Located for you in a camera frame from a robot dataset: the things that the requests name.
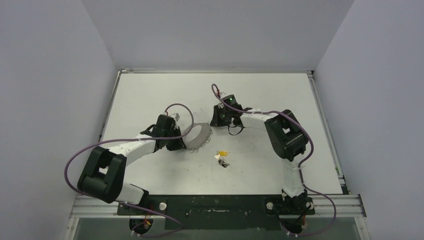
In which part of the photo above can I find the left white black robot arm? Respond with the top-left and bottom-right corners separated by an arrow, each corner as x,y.
77,113 -> 186,216

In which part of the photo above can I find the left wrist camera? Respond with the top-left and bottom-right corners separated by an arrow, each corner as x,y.
169,113 -> 180,122

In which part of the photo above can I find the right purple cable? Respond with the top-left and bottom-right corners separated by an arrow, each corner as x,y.
210,83 -> 337,238

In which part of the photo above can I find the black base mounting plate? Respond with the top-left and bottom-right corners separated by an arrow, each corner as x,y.
123,194 -> 315,231

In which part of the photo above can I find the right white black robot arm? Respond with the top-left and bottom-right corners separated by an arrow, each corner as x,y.
210,103 -> 315,215

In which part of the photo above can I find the key with yellow tag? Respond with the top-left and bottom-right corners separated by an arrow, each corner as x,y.
214,151 -> 229,160

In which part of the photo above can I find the aluminium frame rail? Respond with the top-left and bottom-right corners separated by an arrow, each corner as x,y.
69,194 -> 367,219

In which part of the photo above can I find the key with black head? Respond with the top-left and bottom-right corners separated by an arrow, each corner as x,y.
217,159 -> 229,168

